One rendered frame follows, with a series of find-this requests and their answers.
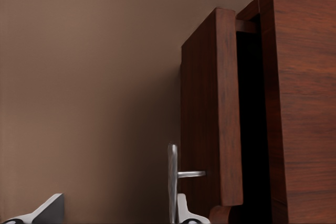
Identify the brown wooden cabinet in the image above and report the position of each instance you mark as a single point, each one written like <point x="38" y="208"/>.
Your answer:
<point x="302" y="103"/>

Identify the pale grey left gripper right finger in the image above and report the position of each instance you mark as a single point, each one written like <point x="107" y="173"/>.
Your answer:
<point x="185" y="209"/>

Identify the brown wooden drawer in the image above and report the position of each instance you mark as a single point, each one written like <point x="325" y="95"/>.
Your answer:
<point x="210" y="103"/>

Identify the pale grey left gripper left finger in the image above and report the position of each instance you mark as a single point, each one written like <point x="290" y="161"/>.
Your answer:
<point x="50" y="207"/>

